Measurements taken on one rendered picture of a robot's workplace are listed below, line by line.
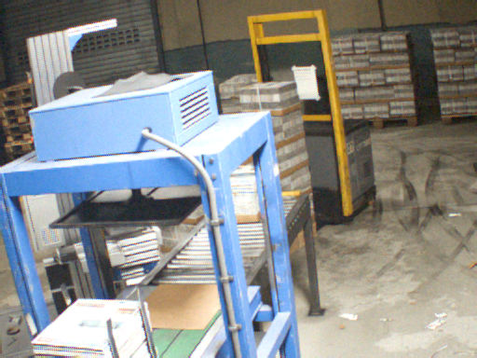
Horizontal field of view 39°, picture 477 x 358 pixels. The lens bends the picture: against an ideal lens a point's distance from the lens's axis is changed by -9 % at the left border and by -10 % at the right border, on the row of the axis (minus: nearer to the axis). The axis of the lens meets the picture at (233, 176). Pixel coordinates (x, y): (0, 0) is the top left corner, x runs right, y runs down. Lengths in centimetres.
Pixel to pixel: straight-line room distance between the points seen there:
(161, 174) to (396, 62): 761
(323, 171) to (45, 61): 303
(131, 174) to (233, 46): 954
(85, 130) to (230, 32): 938
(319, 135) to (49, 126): 390
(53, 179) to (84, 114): 26
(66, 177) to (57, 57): 175
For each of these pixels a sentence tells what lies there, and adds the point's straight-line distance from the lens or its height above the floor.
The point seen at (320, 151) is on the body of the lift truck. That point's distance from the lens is 628.
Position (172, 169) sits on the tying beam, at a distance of 234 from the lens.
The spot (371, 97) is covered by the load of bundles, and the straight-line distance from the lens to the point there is 988.
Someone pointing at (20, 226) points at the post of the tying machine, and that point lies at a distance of 277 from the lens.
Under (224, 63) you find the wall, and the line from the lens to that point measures 1195.
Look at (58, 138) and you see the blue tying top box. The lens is 265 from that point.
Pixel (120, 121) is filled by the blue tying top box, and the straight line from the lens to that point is 251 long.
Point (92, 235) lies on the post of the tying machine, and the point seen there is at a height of 108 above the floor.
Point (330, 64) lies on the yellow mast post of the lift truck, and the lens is 589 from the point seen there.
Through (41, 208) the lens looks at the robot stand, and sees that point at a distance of 425.
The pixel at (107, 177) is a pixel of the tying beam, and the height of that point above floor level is 150.
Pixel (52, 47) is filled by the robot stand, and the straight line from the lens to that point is 419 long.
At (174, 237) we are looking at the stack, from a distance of 496.
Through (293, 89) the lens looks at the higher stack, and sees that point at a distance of 572.
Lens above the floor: 202
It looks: 14 degrees down
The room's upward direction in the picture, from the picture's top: 9 degrees counter-clockwise
